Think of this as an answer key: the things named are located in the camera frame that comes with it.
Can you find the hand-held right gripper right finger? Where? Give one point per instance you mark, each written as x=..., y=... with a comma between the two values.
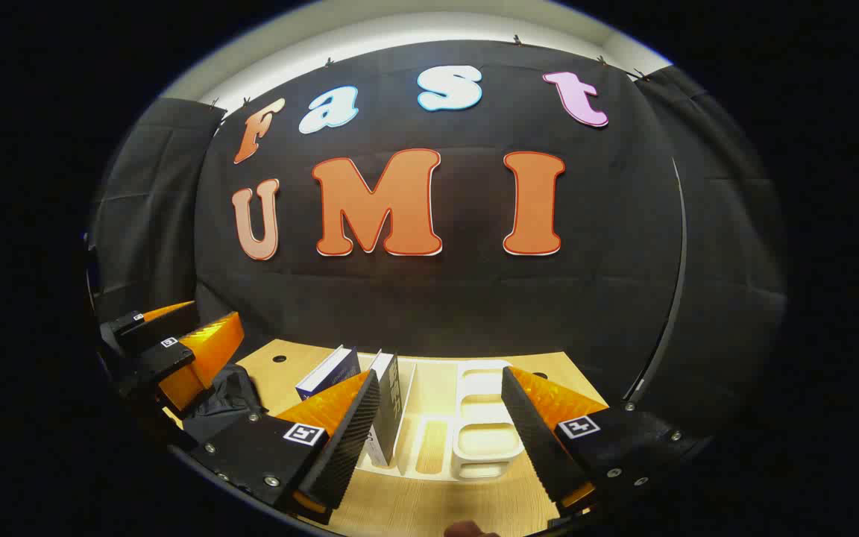
x=537, y=440

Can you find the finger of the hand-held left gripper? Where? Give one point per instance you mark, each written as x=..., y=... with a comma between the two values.
x=168, y=358
x=127, y=328

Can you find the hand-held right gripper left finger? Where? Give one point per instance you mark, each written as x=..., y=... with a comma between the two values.
x=347, y=440

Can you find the grey portrait cover book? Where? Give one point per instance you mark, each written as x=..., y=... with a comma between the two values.
x=386, y=418

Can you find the cream plastic bookshelf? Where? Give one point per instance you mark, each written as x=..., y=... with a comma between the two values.
x=485, y=440

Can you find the blue cover book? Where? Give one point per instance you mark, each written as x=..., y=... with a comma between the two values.
x=325, y=373

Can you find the black schoolbag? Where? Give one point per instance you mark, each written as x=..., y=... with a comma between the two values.
x=228, y=403

